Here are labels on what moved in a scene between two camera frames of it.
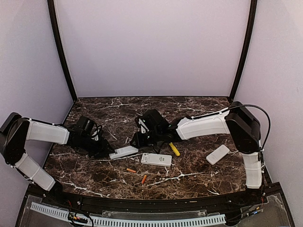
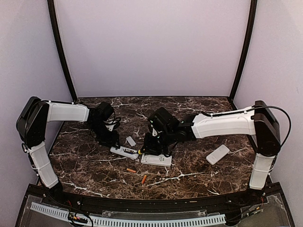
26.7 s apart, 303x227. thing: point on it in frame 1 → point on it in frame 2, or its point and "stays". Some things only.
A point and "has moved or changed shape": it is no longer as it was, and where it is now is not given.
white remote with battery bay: (161, 160) stays
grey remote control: (123, 151) has moved or changed shape
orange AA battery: (131, 170) stays
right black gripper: (138, 143) → (148, 149)
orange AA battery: (144, 179) stays
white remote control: (218, 154) stays
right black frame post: (253, 4) stays
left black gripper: (102, 149) → (111, 141)
